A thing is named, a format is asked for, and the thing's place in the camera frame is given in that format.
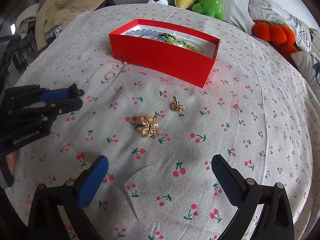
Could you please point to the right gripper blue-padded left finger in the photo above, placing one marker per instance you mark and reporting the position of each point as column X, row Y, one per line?
column 45, row 221

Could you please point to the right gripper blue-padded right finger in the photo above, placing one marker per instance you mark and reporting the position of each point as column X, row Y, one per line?
column 275, row 221

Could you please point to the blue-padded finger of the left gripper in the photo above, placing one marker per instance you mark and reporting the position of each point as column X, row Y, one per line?
column 23, row 96

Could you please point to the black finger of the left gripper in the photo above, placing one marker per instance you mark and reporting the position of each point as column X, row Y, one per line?
column 67, row 106

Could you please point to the black hair claw clip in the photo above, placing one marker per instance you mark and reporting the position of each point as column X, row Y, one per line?
column 74, row 91

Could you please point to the red jewelry box white insert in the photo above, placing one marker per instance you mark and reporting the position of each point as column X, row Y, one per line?
column 184, row 53

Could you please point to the large gold knot earring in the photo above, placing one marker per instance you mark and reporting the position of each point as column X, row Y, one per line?
column 148, row 126

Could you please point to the beige quilted blanket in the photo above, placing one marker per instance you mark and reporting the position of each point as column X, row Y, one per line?
column 52, row 14

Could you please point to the cherry print bed sheet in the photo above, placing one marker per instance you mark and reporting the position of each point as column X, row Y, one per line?
column 256, row 110

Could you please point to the small gold earring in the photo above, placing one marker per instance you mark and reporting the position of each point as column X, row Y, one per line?
column 176, row 106

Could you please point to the deer print white pillow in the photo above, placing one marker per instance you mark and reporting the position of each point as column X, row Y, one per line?
column 308, row 66

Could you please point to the orange pumpkin plush cushion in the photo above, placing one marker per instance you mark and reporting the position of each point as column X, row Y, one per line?
column 280, row 36

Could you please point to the green christmas tree plush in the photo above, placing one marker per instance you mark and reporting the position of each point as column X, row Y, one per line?
column 211, row 8

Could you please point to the grey patterned pillow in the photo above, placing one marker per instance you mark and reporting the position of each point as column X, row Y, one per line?
column 267, row 10

